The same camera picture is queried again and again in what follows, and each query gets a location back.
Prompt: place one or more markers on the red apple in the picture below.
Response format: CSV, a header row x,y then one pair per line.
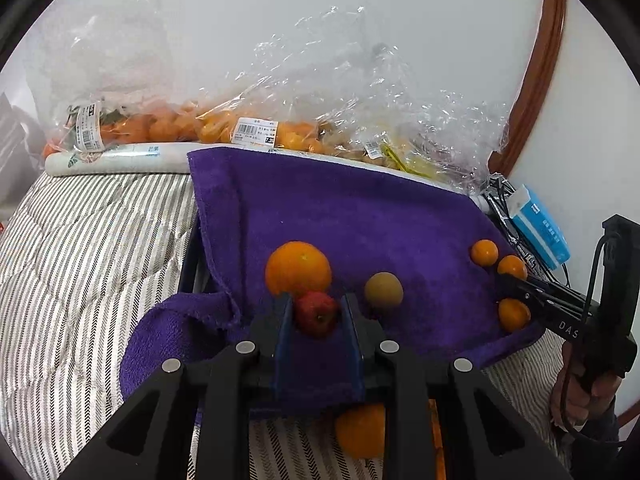
x,y
316,312

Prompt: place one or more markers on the white paper roll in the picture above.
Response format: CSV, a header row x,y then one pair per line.
x,y
125,157

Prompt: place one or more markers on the brown-green round fruit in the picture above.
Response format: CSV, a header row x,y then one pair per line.
x,y
383,290

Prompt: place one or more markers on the clear bag of leafy oranges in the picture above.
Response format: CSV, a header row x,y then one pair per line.
x,y
135,127

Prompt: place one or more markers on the clear bag of brown fruits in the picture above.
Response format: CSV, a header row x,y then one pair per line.
x,y
350,152

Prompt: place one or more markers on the clear bag of tangerines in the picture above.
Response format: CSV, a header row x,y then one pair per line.
x,y
220,125

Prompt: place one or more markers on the brown wooden door frame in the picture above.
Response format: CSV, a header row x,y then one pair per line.
x,y
540,60

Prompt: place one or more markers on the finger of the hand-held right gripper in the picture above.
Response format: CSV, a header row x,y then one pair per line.
x,y
535,287
545,306

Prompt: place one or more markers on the striped quilted mattress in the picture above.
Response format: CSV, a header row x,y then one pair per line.
x,y
90,260

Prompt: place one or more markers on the clear bag of yellow fruits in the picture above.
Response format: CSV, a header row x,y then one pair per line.
x,y
415,162

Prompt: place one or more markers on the person's right hand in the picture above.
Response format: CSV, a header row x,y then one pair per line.
x,y
580,390

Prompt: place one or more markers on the white plastic bag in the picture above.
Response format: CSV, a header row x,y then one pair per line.
x,y
15,150

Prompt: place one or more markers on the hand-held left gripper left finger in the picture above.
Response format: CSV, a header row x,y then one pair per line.
x,y
282,350

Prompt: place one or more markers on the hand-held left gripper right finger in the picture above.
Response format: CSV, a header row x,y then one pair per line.
x,y
352,350

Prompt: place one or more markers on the purple towel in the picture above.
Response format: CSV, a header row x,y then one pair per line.
x,y
350,220

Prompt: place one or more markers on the small orange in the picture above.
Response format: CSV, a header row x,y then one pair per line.
x,y
512,266
514,314
483,252

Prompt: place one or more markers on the blue tissue box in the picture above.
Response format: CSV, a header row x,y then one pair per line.
x,y
540,230

